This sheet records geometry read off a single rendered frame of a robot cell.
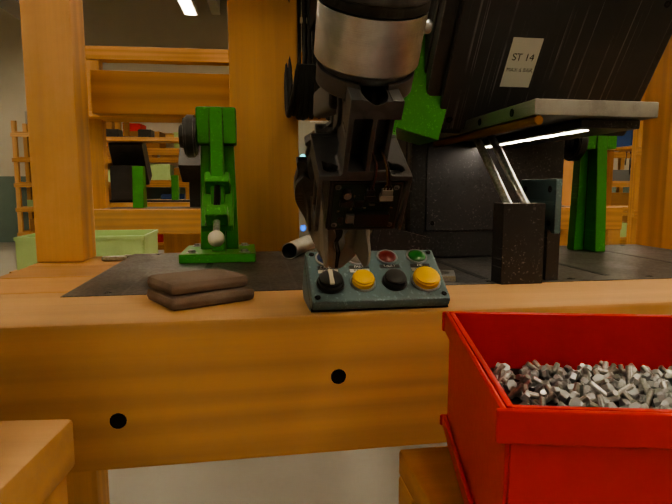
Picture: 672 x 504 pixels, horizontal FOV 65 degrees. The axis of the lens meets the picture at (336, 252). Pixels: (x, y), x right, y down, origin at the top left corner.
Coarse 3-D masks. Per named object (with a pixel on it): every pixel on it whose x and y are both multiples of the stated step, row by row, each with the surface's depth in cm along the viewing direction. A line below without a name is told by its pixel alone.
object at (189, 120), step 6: (186, 120) 92; (192, 120) 92; (180, 126) 93; (186, 126) 91; (192, 126) 92; (180, 132) 93; (186, 132) 91; (192, 132) 91; (180, 138) 93; (186, 138) 92; (192, 138) 92; (180, 144) 94; (186, 144) 92; (192, 144) 92; (186, 150) 93; (192, 150) 93; (198, 150) 98; (192, 156) 95
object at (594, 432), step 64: (448, 320) 44; (512, 320) 46; (576, 320) 45; (640, 320) 45; (448, 384) 47; (512, 384) 40; (576, 384) 37; (640, 384) 39; (448, 448) 46; (512, 448) 27; (576, 448) 26; (640, 448) 26
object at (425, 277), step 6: (420, 270) 57; (426, 270) 57; (432, 270) 58; (414, 276) 57; (420, 276) 57; (426, 276) 57; (432, 276) 57; (438, 276) 57; (420, 282) 56; (426, 282) 56; (432, 282) 56; (438, 282) 57; (426, 288) 57; (432, 288) 57
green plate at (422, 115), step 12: (420, 60) 77; (420, 72) 77; (420, 84) 77; (408, 96) 77; (420, 96) 77; (432, 96) 78; (408, 108) 77; (420, 108) 78; (432, 108) 78; (396, 120) 76; (408, 120) 78; (420, 120) 78; (432, 120) 78; (396, 132) 81; (408, 132) 78; (420, 132) 78; (432, 132) 78; (420, 144) 86
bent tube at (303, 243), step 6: (294, 240) 100; (300, 240) 101; (306, 240) 105; (312, 240) 109; (282, 246) 96; (288, 246) 101; (294, 246) 105; (300, 246) 98; (306, 246) 103; (312, 246) 110; (282, 252) 96; (288, 252) 100; (294, 252) 103; (300, 252) 99; (288, 258) 96
